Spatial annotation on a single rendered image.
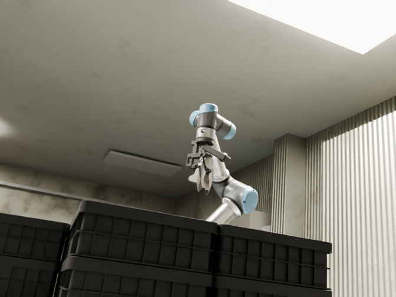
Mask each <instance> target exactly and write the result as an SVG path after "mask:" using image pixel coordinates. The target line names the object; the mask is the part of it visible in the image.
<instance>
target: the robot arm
mask: <svg viewBox="0 0 396 297"><path fill-rule="evenodd" d="M190 124H191V125H192V126H193V127H196V129H197V133H196V141H192V145H193V152H192V153H190V154H187V163H186V167H188V168H189V169H191V170H193V171H194V172H195V173H194V174H193V175H191V176H190V177H189V181H190V182H193V183H197V191H198V192H199V191H201V189H202V187H203V188H205V196H207V194H208V192H209V190H210V188H211V185H213V187H214V189H215V191H216V193H217V195H218V196H219V197H220V198H221V199H222V204H221V205H220V206H219V207H218V208H217V209H216V210H215V211H214V212H213V213H212V214H211V215H210V216H209V217H208V218H207V219H206V221H210V222H216V223H218V224H226V225H228V224H229V223H230V222H231V221H232V220H233V219H234V218H235V217H241V215H242V214H244V213H252V212H253V211H254V209H255V208H256V205H257V203H258V193H257V191H256V190H255V189H253V188H251V187H250V186H247V185H245V184H243V183H241V182H239V181H237V180H235V179H233V178H232V177H231V176H230V174H229V171H228V170H227V169H226V168H225V164H224V162H225V163H229V162H230V160H231V158H230V157H228V155H227V154H226V153H222V152H221V151H220V147H219V143H218V141H217V137H216V135H217V136H219V137H221V138H223V139H225V140H229V139H231V138H232V137H233V136H234V135H235V132H236V127H235V125H234V124H232V123H231V122H230V121H227V120H226V119H225V118H223V117H221V116H220V115H218V107H217V106H216V105H214V104H211V103H206V104H202V105H201V106H200V109H199V111H194V112H193V113H192V114H191V116H190ZM205 171H207V172H205Z"/></svg>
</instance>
